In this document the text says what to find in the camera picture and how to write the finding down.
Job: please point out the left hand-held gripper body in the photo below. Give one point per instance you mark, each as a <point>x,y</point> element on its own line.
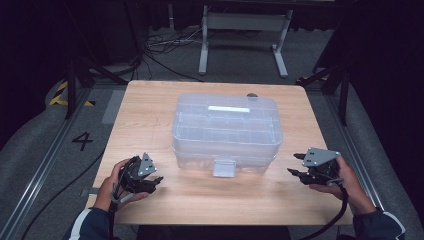
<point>136,173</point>

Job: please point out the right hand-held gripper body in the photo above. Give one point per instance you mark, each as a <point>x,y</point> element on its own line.
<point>321,165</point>

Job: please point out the translucent plastic storage box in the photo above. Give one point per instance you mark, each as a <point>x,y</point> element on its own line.
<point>200,160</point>

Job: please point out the translucent plastic box lid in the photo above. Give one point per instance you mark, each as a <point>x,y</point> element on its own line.
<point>226,123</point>

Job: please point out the person's left hand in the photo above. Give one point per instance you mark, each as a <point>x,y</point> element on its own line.
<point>108,186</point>

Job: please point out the person's right hand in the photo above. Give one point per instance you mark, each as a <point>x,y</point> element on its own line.
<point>353,186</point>

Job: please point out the grey round table grommet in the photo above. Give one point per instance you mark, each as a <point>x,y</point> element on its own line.
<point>252,95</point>

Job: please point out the black metal stand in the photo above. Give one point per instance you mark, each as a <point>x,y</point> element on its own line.
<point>333,80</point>
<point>80,76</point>

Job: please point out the yellow black hazard tape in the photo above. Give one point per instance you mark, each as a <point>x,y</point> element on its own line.
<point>58,98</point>

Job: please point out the metal floor rail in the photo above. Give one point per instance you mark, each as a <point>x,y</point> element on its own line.
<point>353,143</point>
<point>40,170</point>

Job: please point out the white metal desk frame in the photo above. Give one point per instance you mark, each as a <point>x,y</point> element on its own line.
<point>245,21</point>

